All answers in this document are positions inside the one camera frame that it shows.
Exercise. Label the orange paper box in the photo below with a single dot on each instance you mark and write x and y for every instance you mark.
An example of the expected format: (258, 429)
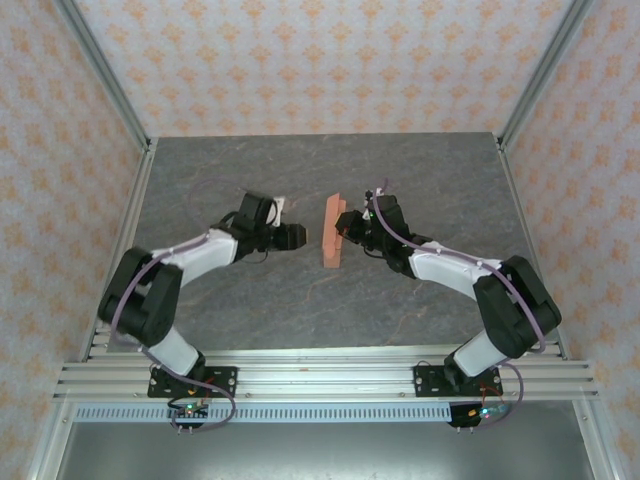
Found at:
(332, 230)

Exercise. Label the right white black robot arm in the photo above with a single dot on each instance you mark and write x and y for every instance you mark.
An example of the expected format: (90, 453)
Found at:
(445, 265)

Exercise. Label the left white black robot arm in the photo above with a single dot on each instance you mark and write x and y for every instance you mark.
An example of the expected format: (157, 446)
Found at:
(200, 255)

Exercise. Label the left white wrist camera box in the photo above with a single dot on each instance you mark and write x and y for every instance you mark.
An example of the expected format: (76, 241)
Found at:
(280, 207)

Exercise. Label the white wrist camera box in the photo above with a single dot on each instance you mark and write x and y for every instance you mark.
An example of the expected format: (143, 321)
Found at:
(280, 207)
(368, 193)

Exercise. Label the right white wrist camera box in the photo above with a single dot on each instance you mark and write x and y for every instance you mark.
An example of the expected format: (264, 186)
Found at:
(368, 193)

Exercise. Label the aluminium table edge rail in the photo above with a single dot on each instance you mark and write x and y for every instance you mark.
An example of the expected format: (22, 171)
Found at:
(325, 354)

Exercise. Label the aluminium table side rail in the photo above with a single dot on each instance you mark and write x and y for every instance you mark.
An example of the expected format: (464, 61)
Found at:
(518, 200)
(136, 200)

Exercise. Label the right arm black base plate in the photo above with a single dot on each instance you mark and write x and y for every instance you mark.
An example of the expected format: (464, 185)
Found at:
(425, 380)

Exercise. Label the wide aluminium mounting rail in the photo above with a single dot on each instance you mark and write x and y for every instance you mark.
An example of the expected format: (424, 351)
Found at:
(325, 385)

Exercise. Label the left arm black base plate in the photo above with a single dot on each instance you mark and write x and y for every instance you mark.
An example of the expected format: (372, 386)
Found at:
(225, 380)

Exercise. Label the aluminium frame post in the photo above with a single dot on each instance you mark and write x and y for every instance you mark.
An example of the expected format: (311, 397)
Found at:
(541, 75)
(107, 75)

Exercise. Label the aluminium frame leg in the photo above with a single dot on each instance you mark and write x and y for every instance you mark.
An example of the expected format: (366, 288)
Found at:
(47, 450)
(597, 450)

